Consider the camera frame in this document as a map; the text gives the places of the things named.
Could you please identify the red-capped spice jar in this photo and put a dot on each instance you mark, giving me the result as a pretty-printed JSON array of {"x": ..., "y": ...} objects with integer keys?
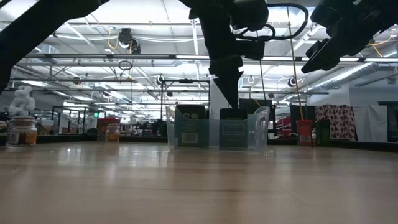
[
  {"x": 102, "y": 124},
  {"x": 304, "y": 130}
]

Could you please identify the white hanging sheet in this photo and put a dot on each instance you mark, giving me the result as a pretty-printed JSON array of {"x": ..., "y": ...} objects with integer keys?
[{"x": 371, "y": 124}]

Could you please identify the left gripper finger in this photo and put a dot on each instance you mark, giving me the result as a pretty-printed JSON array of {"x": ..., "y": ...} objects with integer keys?
[{"x": 228, "y": 81}]

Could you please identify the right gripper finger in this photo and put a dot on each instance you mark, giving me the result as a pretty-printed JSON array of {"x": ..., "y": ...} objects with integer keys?
[
  {"x": 326, "y": 59},
  {"x": 320, "y": 46}
]

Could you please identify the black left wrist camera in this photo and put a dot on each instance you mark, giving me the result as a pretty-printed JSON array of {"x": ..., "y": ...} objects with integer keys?
[{"x": 252, "y": 49}]

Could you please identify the clear plastic bin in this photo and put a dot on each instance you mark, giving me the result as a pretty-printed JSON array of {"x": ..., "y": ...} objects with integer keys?
[{"x": 214, "y": 138}]

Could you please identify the white robot figure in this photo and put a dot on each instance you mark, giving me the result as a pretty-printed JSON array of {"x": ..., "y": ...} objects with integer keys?
[{"x": 21, "y": 101}]

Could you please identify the overhead bar with light strips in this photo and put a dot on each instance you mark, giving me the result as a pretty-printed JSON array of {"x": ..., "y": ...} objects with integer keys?
[{"x": 93, "y": 56}]

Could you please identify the patterned red white cloth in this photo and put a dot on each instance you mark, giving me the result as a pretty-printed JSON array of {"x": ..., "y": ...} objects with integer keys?
[{"x": 335, "y": 121}]

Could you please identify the black metal rack frame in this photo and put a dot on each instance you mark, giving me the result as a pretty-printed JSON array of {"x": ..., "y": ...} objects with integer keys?
[{"x": 186, "y": 81}]

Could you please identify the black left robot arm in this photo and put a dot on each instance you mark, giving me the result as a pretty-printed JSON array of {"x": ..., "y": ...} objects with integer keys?
[{"x": 37, "y": 25}]

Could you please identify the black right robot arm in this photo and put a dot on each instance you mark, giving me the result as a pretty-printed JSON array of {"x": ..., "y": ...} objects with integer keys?
[{"x": 388, "y": 12}]

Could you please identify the dark green spice tin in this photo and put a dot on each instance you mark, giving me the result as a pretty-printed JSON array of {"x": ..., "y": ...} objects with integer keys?
[
  {"x": 233, "y": 130},
  {"x": 323, "y": 132},
  {"x": 190, "y": 127}
]

